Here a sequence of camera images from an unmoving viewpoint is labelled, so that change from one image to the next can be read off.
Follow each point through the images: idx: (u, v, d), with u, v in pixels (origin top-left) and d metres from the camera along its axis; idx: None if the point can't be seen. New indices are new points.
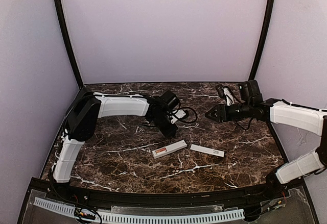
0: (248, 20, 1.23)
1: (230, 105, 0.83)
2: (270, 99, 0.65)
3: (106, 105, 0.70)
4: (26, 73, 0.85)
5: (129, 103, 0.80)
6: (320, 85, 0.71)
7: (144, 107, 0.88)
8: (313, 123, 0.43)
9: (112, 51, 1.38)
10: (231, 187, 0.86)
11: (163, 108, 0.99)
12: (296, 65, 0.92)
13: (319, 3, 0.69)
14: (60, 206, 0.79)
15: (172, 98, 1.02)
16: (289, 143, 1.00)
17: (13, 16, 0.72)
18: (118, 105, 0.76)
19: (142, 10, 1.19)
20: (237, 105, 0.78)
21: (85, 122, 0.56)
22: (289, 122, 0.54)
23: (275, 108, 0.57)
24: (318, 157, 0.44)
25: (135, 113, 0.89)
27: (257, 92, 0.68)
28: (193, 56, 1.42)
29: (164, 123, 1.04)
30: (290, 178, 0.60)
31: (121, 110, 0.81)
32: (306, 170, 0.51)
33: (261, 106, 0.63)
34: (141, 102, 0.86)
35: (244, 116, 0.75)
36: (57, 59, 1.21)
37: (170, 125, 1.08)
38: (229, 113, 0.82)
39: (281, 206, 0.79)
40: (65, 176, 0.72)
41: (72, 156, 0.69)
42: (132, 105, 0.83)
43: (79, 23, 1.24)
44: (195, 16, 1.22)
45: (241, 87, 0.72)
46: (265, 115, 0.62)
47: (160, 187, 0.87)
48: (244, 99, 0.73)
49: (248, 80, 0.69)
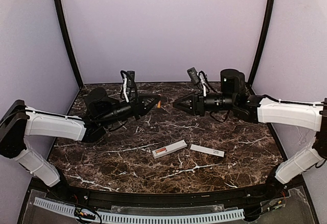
0: (247, 20, 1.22)
1: (206, 95, 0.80)
2: (255, 99, 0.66)
3: (34, 124, 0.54)
4: (26, 73, 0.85)
5: (62, 126, 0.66)
6: (320, 86, 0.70)
7: (81, 132, 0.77)
8: (309, 120, 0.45)
9: (111, 51, 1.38)
10: (231, 187, 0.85)
11: (100, 113, 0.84)
12: (296, 65, 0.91)
13: (319, 3, 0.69)
14: (60, 206, 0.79)
15: (90, 104, 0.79)
16: (290, 143, 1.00)
17: (13, 17, 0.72)
18: (52, 125, 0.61)
19: (143, 10, 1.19)
20: (216, 96, 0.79)
21: (7, 143, 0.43)
22: (281, 120, 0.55)
23: (263, 108, 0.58)
24: (316, 152, 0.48)
25: (68, 135, 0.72)
27: (242, 88, 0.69)
28: (193, 56, 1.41)
29: (123, 115, 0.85)
30: (292, 176, 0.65)
31: (50, 132, 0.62)
32: (306, 167, 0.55)
33: (246, 107, 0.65)
34: (78, 127, 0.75)
35: (222, 107, 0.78)
36: (57, 59, 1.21)
37: (136, 105, 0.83)
38: (206, 104, 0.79)
39: (281, 206, 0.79)
40: (51, 182, 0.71)
41: (39, 159, 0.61)
42: (65, 128, 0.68)
43: (79, 23, 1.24)
44: (195, 16, 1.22)
45: (228, 80, 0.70)
46: (251, 117, 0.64)
47: (160, 187, 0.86)
48: (227, 92, 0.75)
49: (236, 76, 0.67)
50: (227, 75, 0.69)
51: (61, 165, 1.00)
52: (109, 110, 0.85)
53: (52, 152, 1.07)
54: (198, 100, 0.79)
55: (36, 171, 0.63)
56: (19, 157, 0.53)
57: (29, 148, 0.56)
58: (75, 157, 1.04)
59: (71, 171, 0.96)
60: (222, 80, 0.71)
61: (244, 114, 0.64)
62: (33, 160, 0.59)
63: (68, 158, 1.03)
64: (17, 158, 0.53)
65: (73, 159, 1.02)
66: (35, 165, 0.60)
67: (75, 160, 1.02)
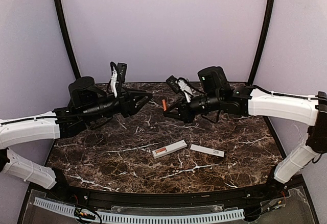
0: (247, 20, 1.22)
1: (190, 100, 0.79)
2: (243, 90, 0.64)
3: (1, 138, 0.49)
4: (26, 74, 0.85)
5: (30, 130, 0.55)
6: (319, 85, 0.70)
7: (54, 129, 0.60)
8: (302, 113, 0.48)
9: (111, 51, 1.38)
10: (231, 187, 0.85)
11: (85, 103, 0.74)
12: (297, 65, 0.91)
13: (318, 3, 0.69)
14: (60, 206, 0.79)
15: (72, 93, 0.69)
16: (290, 143, 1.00)
17: (13, 18, 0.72)
18: (21, 132, 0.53)
19: (143, 10, 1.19)
20: (200, 98, 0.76)
21: None
22: (271, 113, 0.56)
23: (254, 101, 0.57)
24: (311, 149, 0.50)
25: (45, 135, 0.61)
27: (224, 81, 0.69)
28: (193, 55, 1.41)
29: (111, 110, 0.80)
30: (289, 171, 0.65)
31: (25, 138, 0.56)
32: (303, 164, 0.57)
33: (235, 99, 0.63)
34: (47, 125, 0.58)
35: (210, 109, 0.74)
36: (57, 59, 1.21)
37: (124, 100, 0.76)
38: (192, 108, 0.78)
39: (281, 206, 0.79)
40: (48, 185, 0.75)
41: (28, 167, 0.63)
42: (34, 131, 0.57)
43: (78, 23, 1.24)
44: (195, 16, 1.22)
45: (206, 78, 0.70)
46: (241, 108, 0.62)
47: (160, 187, 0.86)
48: (210, 90, 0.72)
49: (213, 71, 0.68)
50: (205, 73, 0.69)
51: (61, 165, 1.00)
52: (93, 103, 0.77)
53: (52, 152, 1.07)
54: (182, 107, 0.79)
55: (29, 178, 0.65)
56: (6, 169, 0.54)
57: (14, 158, 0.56)
58: (75, 157, 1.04)
59: (71, 171, 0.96)
60: (201, 78, 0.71)
61: (233, 105, 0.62)
62: (20, 168, 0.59)
63: (68, 158, 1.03)
64: (4, 171, 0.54)
65: (73, 159, 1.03)
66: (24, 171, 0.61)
67: (75, 160, 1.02)
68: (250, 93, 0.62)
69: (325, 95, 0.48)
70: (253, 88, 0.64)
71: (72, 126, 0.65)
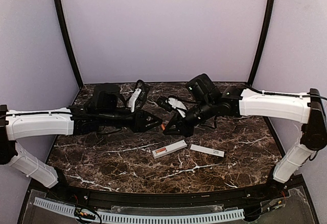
0: (247, 20, 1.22)
1: (185, 114, 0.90)
2: (235, 91, 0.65)
3: (17, 127, 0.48)
4: (26, 74, 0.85)
5: (45, 125, 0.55)
6: (319, 85, 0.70)
7: (68, 126, 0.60)
8: (293, 111, 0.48)
9: (111, 51, 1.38)
10: (231, 187, 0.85)
11: (103, 108, 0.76)
12: (297, 65, 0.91)
13: (319, 2, 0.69)
14: (60, 206, 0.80)
15: (98, 94, 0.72)
16: (290, 143, 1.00)
17: (13, 18, 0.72)
18: (35, 126, 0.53)
19: (143, 10, 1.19)
20: (193, 109, 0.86)
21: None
22: (262, 113, 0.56)
23: (245, 101, 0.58)
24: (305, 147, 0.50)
25: (57, 131, 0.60)
27: (210, 86, 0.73)
28: (193, 55, 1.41)
29: (122, 122, 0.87)
30: (285, 171, 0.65)
31: (37, 132, 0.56)
32: (301, 162, 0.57)
33: (225, 100, 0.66)
34: (63, 121, 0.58)
35: (205, 116, 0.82)
36: (56, 58, 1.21)
37: (139, 116, 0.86)
38: (188, 119, 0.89)
39: (281, 206, 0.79)
40: (50, 184, 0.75)
41: (33, 163, 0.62)
42: (48, 126, 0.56)
43: (78, 23, 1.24)
44: (195, 15, 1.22)
45: (193, 87, 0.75)
46: (233, 109, 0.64)
47: (160, 187, 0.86)
48: (199, 97, 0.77)
49: (196, 80, 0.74)
50: (190, 83, 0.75)
51: (61, 165, 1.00)
52: (110, 110, 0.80)
53: (52, 152, 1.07)
54: (180, 121, 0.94)
55: (32, 174, 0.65)
56: (12, 162, 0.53)
57: (22, 152, 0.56)
58: (75, 157, 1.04)
59: (71, 171, 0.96)
60: (188, 89, 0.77)
61: (225, 106, 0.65)
62: (24, 163, 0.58)
63: (68, 158, 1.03)
64: (10, 164, 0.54)
65: (73, 159, 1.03)
66: (29, 167, 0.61)
67: (75, 160, 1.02)
68: (241, 93, 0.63)
69: (317, 92, 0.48)
70: (243, 88, 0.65)
71: (84, 124, 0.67)
